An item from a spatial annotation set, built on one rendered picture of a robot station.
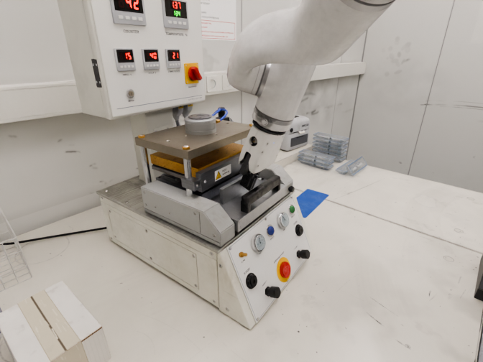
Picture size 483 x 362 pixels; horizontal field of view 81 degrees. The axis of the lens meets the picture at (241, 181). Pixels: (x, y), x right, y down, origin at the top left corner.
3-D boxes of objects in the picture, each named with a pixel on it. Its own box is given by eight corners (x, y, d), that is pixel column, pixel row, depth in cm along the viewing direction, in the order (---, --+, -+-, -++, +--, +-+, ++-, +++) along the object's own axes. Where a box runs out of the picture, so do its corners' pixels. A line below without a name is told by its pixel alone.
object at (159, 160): (152, 169, 74) (146, 133, 70) (208, 147, 90) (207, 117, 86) (200, 185, 65) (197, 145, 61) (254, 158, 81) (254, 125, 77)
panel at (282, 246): (255, 323, 62) (226, 248, 59) (311, 252, 84) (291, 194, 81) (262, 325, 61) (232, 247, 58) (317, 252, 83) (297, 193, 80)
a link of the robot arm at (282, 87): (251, 112, 54) (296, 125, 56) (274, 39, 47) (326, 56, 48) (251, 97, 61) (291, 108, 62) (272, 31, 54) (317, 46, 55)
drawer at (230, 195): (151, 198, 77) (147, 172, 74) (205, 172, 93) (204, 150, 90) (238, 235, 62) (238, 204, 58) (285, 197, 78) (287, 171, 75)
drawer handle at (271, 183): (240, 211, 64) (240, 195, 62) (274, 187, 75) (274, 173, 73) (247, 213, 63) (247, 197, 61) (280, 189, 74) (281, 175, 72)
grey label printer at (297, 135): (256, 143, 171) (256, 114, 164) (278, 136, 183) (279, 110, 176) (288, 153, 154) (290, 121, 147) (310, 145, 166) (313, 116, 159)
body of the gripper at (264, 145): (273, 133, 54) (255, 179, 61) (297, 123, 62) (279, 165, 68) (244, 115, 57) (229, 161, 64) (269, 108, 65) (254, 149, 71)
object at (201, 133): (125, 166, 75) (116, 117, 69) (205, 139, 98) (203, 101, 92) (190, 190, 62) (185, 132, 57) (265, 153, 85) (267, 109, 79)
